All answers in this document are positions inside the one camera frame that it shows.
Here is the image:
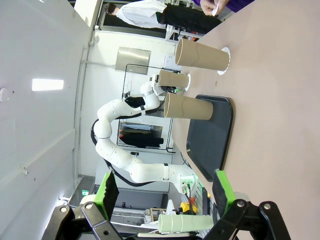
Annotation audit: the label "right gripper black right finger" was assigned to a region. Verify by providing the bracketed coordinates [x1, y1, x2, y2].
[207, 169, 292, 240]

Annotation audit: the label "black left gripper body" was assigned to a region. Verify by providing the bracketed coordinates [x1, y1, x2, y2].
[159, 85, 176, 95]

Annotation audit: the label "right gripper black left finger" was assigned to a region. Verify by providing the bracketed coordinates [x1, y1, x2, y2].
[44, 169, 123, 240]

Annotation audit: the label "tall beige tumbler cup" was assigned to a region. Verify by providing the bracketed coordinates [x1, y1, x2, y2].
[174, 37, 231, 72]
[158, 69, 190, 89]
[163, 92, 214, 120]

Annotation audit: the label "person's left hand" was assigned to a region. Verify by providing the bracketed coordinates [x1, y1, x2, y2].
[201, 0, 227, 16]

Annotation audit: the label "yellow object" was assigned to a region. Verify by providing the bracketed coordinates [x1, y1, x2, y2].
[179, 201, 191, 214]

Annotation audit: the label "pale green cup stack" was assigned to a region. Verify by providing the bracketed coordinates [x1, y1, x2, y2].
[157, 214, 213, 234]

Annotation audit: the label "black plastic serving tray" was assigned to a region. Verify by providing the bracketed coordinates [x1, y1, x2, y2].
[186, 94, 236, 183]

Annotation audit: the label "dark hanging clothes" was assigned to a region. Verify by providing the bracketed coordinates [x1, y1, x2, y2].
[117, 123, 165, 148]

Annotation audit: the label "person in white top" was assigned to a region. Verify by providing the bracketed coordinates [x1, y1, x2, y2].
[104, 0, 222, 33]

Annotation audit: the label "person in purple hoodie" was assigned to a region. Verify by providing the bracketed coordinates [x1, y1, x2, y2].
[192, 0, 253, 8]

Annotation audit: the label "rectangular ceiling light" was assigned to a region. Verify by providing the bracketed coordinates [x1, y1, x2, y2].
[31, 78, 65, 92]

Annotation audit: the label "white smoke detector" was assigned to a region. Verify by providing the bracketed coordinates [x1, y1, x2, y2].
[0, 87, 10, 103]

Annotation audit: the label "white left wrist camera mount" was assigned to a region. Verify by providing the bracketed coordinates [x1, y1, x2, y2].
[149, 74, 161, 89]

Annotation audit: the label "black clothes rack frame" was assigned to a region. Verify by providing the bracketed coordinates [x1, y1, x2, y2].
[123, 63, 176, 153]

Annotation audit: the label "grey metal wall panel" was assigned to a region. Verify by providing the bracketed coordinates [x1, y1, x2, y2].
[115, 46, 152, 75]

